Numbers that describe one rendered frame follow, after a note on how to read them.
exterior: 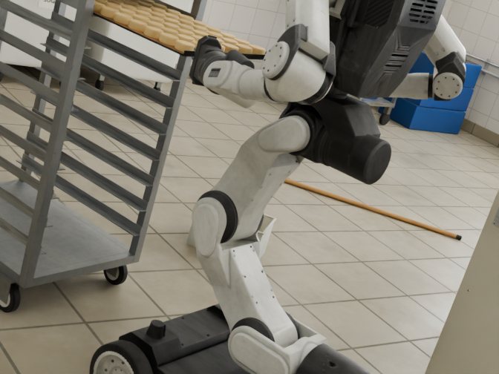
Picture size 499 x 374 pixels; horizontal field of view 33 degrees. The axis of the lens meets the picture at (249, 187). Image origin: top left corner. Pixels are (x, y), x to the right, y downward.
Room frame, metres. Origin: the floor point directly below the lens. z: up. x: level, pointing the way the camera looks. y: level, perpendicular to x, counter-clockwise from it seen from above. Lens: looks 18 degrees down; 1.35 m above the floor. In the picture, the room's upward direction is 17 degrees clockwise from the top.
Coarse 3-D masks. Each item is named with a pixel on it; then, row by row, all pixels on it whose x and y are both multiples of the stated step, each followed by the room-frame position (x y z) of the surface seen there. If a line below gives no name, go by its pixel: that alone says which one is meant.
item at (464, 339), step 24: (480, 240) 2.33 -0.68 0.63; (480, 264) 2.30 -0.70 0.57; (480, 288) 2.28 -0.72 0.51; (456, 312) 2.32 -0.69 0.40; (480, 312) 2.25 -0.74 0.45; (456, 336) 2.29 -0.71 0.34; (480, 336) 2.23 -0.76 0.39; (432, 360) 2.33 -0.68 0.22; (456, 360) 2.26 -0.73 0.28; (480, 360) 2.20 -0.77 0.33
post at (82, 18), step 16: (80, 0) 2.23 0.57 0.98; (80, 16) 2.22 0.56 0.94; (80, 32) 2.22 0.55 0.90; (80, 48) 2.23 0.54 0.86; (80, 64) 2.24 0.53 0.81; (64, 80) 2.23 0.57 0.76; (64, 96) 2.22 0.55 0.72; (64, 112) 2.22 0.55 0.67; (64, 128) 2.23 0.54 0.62; (48, 144) 2.23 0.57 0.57; (48, 160) 2.22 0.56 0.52; (48, 176) 2.22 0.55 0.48; (48, 192) 2.23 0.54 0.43; (48, 208) 2.24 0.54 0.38; (32, 224) 2.23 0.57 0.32; (32, 240) 2.22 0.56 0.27; (32, 256) 2.22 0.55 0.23; (32, 272) 2.23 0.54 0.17
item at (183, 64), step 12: (204, 0) 2.61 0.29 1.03; (192, 12) 2.60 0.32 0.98; (180, 60) 2.60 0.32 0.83; (180, 84) 2.60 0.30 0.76; (180, 96) 2.61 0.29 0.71; (168, 108) 2.60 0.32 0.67; (168, 120) 2.60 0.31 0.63; (168, 132) 2.60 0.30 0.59; (168, 144) 2.61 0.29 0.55; (156, 168) 2.59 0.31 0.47; (156, 180) 2.60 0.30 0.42; (144, 192) 2.61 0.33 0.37; (156, 192) 2.61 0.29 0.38; (144, 216) 2.59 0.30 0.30; (144, 228) 2.60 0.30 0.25; (132, 240) 2.61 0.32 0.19; (132, 252) 2.60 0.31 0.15
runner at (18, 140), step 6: (0, 126) 2.39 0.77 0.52; (0, 132) 2.39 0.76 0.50; (6, 132) 2.38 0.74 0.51; (12, 132) 2.36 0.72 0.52; (6, 138) 2.37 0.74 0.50; (12, 138) 2.36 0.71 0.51; (18, 138) 2.34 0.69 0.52; (18, 144) 2.34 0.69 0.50; (24, 144) 2.33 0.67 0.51; (30, 144) 2.31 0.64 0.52; (30, 150) 2.31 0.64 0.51; (36, 150) 2.30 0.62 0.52; (42, 150) 2.29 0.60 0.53; (36, 156) 2.29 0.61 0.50; (42, 156) 2.28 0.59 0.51; (60, 168) 2.25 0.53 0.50
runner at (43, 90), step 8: (0, 64) 2.42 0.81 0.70; (8, 72) 2.40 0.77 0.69; (16, 72) 2.38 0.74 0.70; (16, 80) 2.38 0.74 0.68; (24, 80) 2.36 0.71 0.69; (32, 80) 2.34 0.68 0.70; (32, 88) 2.34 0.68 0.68; (40, 88) 2.32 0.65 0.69; (48, 88) 2.30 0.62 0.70; (48, 96) 2.29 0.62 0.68; (56, 96) 2.28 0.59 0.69; (72, 104) 2.24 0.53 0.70
